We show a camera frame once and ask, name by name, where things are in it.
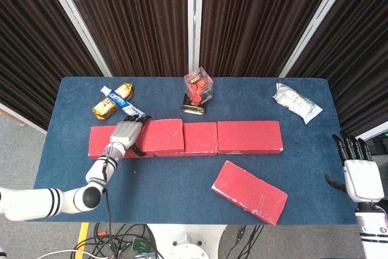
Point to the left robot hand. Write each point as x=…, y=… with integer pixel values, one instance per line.
x=125, y=133

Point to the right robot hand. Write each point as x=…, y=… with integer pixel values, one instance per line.
x=363, y=180

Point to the red brick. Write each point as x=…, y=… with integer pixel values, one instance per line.
x=248, y=136
x=200, y=137
x=98, y=140
x=248, y=192
x=163, y=136

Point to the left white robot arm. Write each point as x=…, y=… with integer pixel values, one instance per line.
x=36, y=203

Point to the gold foil snack packet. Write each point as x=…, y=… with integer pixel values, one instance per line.
x=103, y=108

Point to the blue white toothpaste tube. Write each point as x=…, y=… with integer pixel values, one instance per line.
x=116, y=99

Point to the gold black tin can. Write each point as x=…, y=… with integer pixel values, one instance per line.
x=191, y=109

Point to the blue table cloth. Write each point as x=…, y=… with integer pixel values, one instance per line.
x=182, y=186

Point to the clear box with red caps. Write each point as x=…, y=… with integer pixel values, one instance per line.
x=198, y=86

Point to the white crumpled snack bag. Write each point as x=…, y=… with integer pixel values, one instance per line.
x=295, y=101

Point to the brown pleated curtain panel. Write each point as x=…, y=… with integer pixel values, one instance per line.
x=357, y=43
x=136, y=22
x=257, y=22
x=30, y=43

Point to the yellow floor tape strip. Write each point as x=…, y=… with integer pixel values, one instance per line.
x=82, y=236

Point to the green circuit board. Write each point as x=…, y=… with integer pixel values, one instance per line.
x=141, y=244

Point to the white partition bottom rail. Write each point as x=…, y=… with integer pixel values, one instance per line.
x=21, y=116
x=369, y=133

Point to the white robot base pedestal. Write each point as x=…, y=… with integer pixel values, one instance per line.
x=188, y=244

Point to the white metal frame post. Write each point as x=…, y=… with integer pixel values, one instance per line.
x=195, y=13
x=317, y=13
x=73, y=13

